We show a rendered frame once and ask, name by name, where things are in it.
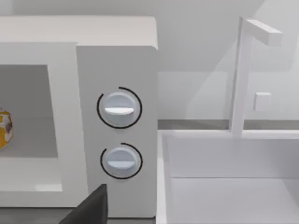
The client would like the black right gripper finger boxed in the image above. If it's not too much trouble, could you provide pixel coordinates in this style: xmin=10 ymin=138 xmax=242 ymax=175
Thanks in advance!
xmin=57 ymin=183 xmax=108 ymax=224

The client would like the pale grey microwave knob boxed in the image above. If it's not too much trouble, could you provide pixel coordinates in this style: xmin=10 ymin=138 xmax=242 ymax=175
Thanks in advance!
xmin=102 ymin=91 xmax=137 ymax=126
xmin=104 ymin=147 xmax=139 ymax=179

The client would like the pale microwave door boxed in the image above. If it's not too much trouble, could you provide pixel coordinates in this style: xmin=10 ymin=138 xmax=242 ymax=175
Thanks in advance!
xmin=0 ymin=42 xmax=89 ymax=208

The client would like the white sink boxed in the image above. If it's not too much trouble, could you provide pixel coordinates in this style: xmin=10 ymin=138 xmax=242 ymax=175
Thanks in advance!
xmin=156 ymin=129 xmax=299 ymax=224

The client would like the pale microwave oven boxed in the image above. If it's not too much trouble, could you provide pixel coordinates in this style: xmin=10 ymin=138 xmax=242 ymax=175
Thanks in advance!
xmin=0 ymin=15 xmax=159 ymax=219

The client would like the tall white tap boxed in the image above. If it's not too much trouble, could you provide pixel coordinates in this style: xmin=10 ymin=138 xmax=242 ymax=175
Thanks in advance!
xmin=230 ymin=15 xmax=284 ymax=137

